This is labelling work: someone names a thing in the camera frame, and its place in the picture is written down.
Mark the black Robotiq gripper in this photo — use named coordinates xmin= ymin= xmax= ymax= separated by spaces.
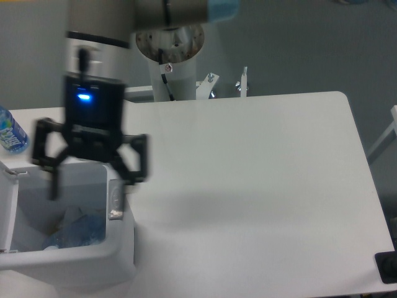
xmin=31 ymin=74 xmax=149 ymax=201

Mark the white paper trash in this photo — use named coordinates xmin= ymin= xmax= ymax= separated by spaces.
xmin=60 ymin=206 xmax=85 ymax=226

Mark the crushed clear plastic bottle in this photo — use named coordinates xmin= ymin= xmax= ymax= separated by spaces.
xmin=41 ymin=214 xmax=106 ymax=250

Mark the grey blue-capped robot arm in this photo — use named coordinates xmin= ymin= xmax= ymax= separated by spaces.
xmin=31 ymin=1 xmax=239 ymax=200

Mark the white plastic trash can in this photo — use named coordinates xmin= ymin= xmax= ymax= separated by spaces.
xmin=1 ymin=159 xmax=135 ymax=287

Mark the blue labelled water bottle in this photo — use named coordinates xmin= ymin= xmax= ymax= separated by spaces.
xmin=1 ymin=106 xmax=29 ymax=154

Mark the black clamp at table edge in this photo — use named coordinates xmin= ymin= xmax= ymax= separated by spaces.
xmin=375 ymin=251 xmax=396 ymax=284

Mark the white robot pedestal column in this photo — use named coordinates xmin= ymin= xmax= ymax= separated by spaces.
xmin=135 ymin=24 xmax=205 ymax=102

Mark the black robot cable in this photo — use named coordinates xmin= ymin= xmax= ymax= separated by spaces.
xmin=157 ymin=48 xmax=176 ymax=102

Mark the white pedestal base frame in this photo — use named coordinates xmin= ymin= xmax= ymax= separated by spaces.
xmin=123 ymin=65 xmax=251 ymax=103

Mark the white frame at right edge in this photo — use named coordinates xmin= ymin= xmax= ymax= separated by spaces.
xmin=367 ymin=105 xmax=396 ymax=165

